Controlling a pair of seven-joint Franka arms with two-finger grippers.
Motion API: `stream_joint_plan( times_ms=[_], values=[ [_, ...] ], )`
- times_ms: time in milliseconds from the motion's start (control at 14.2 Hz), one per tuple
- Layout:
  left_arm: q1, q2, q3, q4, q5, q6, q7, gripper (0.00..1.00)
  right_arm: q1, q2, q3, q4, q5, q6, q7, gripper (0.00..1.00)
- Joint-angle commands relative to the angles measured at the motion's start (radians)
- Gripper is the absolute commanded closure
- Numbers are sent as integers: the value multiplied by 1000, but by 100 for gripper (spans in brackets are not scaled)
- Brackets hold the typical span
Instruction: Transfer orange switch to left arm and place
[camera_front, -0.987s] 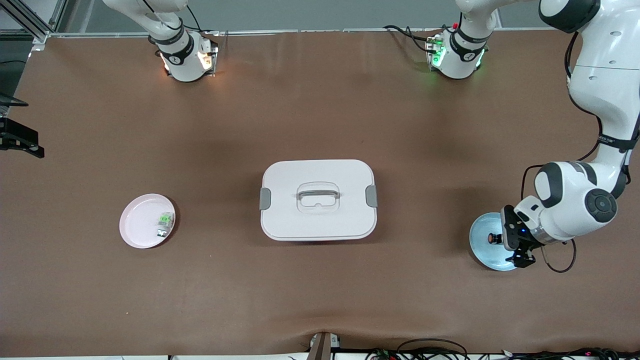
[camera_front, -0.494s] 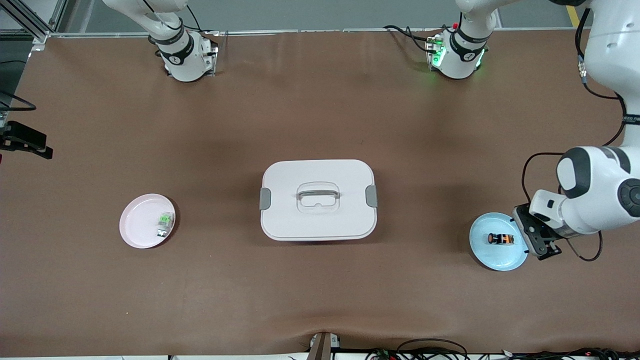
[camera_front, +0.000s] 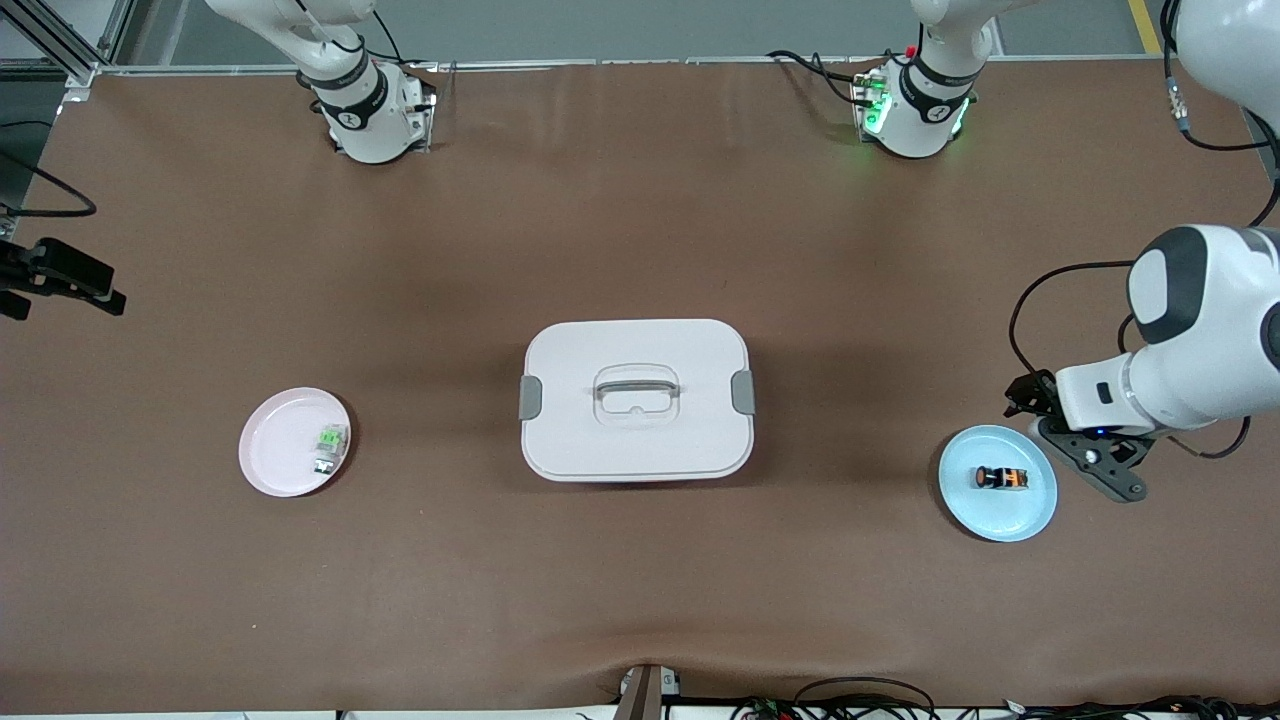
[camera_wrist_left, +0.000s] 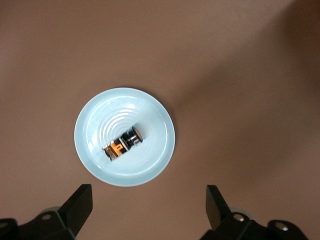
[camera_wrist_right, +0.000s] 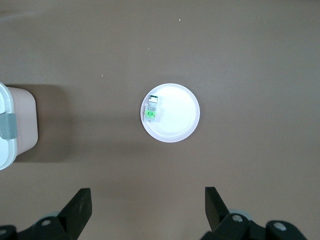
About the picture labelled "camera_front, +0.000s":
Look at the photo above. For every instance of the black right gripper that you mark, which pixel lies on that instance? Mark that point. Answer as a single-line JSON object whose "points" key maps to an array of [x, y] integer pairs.
{"points": [[52, 266]]}

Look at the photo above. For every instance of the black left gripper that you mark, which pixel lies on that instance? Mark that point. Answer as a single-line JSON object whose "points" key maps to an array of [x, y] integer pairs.
{"points": [[1033, 394]]}

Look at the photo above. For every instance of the orange push button switch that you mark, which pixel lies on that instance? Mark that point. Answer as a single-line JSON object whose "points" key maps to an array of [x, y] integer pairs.
{"points": [[1000, 478]]}

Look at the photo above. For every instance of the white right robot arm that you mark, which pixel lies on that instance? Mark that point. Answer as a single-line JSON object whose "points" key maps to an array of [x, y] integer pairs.
{"points": [[365, 122]]}

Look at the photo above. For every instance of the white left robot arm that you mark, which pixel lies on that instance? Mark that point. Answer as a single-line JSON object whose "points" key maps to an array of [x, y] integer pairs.
{"points": [[1200, 350]]}

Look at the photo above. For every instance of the white lidded storage box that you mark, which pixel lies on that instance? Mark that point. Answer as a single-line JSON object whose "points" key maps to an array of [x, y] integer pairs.
{"points": [[640, 440]]}

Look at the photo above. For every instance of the light blue round plate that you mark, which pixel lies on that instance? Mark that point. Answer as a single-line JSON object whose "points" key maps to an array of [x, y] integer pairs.
{"points": [[1000, 515]]}

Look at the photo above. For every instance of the pink round plate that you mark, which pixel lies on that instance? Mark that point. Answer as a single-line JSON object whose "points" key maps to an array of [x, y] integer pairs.
{"points": [[275, 470]]}

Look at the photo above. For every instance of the brown table mat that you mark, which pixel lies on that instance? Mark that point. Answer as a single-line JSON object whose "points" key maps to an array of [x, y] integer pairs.
{"points": [[640, 590]]}

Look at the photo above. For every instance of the aluminium frame profile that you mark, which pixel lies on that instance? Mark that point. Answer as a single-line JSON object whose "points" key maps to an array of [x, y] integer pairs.
{"points": [[60, 45]]}

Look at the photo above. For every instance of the green push button switch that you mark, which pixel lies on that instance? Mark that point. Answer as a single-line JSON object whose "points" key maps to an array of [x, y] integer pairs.
{"points": [[331, 441]]}

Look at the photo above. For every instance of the front camera mount bracket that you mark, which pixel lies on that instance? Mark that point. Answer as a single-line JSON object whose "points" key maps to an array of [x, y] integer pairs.
{"points": [[642, 692]]}

